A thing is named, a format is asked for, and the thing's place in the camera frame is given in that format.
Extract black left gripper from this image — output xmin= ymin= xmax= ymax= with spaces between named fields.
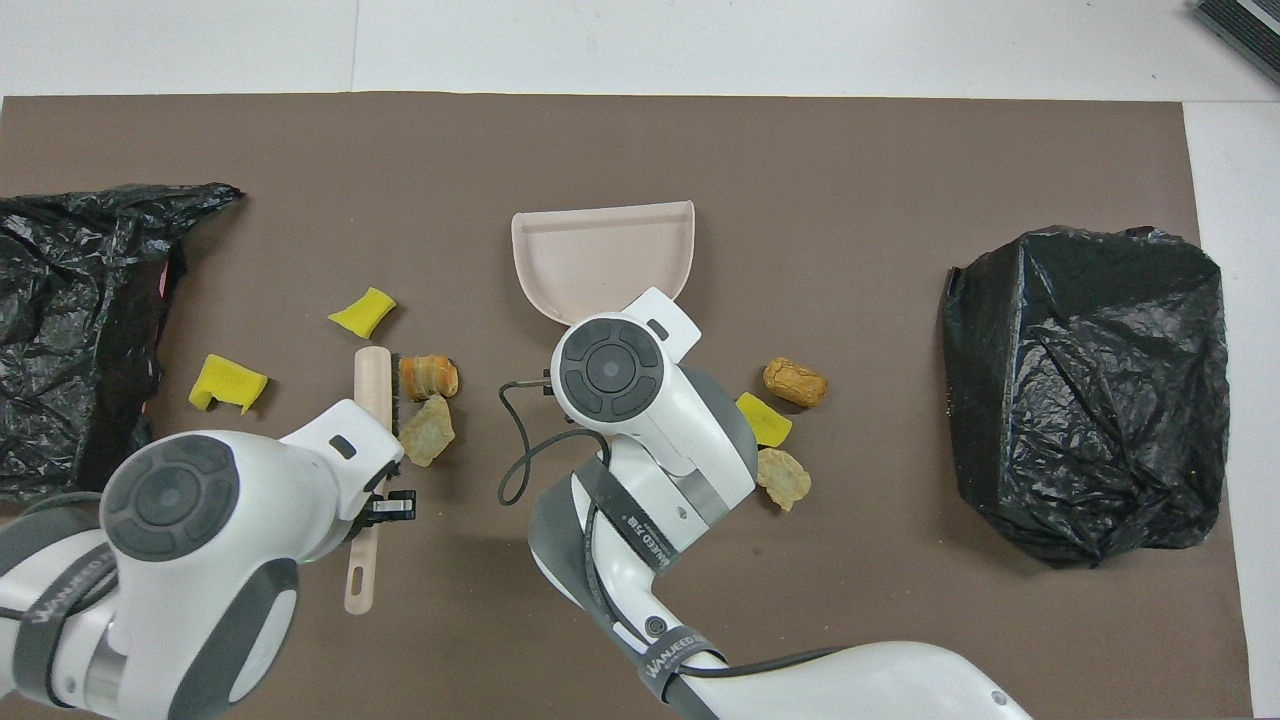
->
xmin=362 ymin=462 xmax=418 ymax=528

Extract pale bread chunk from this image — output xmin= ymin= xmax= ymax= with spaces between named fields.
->
xmin=398 ymin=394 xmax=456 ymax=468
xmin=757 ymin=448 xmax=812 ymax=514

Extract beige hand brush black bristles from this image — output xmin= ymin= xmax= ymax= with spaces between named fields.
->
xmin=343 ymin=346 xmax=403 ymax=615

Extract orange striped croissant piece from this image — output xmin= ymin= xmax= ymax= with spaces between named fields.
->
xmin=398 ymin=354 xmax=460 ymax=403

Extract yellow sponge piece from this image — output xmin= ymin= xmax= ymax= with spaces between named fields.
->
xmin=188 ymin=354 xmax=269 ymax=415
xmin=735 ymin=392 xmax=793 ymax=448
xmin=328 ymin=287 xmax=397 ymax=340

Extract beige plastic dustpan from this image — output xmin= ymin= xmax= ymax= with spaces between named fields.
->
xmin=510 ymin=200 xmax=697 ymax=326

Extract brown bread roll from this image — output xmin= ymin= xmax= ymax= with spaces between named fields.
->
xmin=762 ymin=358 xmax=830 ymax=409

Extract black trash bag bin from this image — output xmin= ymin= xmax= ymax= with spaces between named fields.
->
xmin=0 ymin=182 xmax=245 ymax=507
xmin=940 ymin=226 xmax=1233 ymax=569

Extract brown table mat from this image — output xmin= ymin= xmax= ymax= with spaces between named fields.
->
xmin=0 ymin=92 xmax=1256 ymax=720

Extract grey ribbed device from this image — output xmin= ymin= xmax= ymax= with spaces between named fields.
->
xmin=1190 ymin=0 xmax=1280 ymax=86

